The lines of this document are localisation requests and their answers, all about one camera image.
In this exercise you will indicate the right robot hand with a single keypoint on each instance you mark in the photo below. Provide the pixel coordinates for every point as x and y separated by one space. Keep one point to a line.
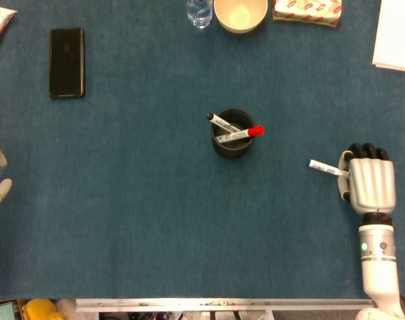
372 183

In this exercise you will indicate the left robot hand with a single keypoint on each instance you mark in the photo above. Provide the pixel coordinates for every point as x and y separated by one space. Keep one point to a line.
1 190

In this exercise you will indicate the blue cap whiteboard marker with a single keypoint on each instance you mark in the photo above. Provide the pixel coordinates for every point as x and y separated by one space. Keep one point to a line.
327 168

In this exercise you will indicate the clear plastic water bottle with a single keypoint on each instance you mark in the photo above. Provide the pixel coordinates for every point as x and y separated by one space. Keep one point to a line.
199 13

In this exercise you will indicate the aluminium table frame rail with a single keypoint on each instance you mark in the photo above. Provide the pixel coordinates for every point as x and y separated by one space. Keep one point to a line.
222 304

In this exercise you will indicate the black cap whiteboard marker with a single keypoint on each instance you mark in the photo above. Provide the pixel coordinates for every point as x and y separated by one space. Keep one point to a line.
222 123

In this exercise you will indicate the cream ceramic bowl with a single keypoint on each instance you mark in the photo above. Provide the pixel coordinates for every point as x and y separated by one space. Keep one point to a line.
240 15

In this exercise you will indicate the black round pen holder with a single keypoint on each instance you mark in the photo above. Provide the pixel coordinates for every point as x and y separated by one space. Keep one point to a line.
232 149

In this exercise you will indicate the black smartphone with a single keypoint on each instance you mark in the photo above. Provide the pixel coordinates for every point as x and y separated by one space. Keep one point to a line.
67 63

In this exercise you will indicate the white paper stack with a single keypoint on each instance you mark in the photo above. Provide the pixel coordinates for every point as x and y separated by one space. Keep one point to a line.
396 36

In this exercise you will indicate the red cap whiteboard marker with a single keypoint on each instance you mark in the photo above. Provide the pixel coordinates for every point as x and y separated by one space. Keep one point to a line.
242 134

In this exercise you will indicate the teal box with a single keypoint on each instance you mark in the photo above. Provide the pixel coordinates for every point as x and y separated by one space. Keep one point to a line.
2 310

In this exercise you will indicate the yellow plush toy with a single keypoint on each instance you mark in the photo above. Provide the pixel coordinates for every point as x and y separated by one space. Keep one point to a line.
42 310

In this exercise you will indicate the blue felt table mat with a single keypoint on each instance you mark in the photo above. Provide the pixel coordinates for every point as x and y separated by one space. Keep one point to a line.
189 206

